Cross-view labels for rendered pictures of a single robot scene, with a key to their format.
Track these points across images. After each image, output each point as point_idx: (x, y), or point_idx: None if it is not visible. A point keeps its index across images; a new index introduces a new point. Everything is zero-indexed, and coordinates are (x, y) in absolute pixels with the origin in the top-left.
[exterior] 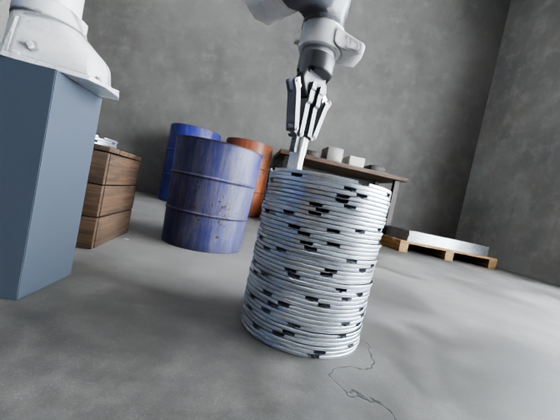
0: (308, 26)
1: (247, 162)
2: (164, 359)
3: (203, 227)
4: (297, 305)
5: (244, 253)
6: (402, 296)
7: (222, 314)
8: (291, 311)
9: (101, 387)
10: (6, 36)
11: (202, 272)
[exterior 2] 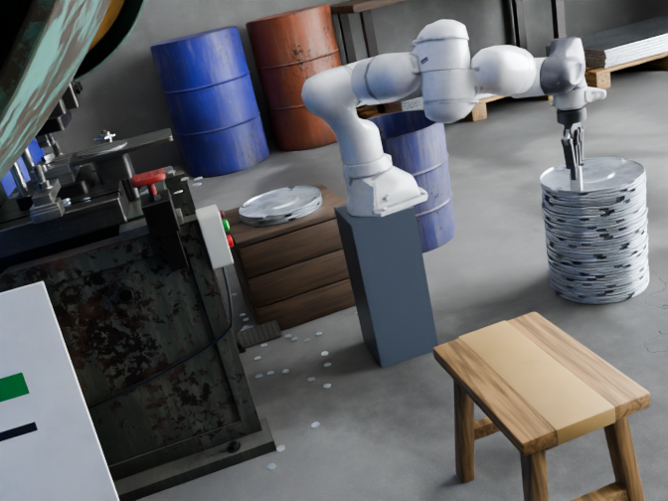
0: (564, 96)
1: (439, 136)
2: None
3: (425, 225)
4: (609, 273)
5: (463, 227)
6: (651, 200)
7: (546, 299)
8: (606, 278)
9: None
10: (373, 201)
11: (476, 273)
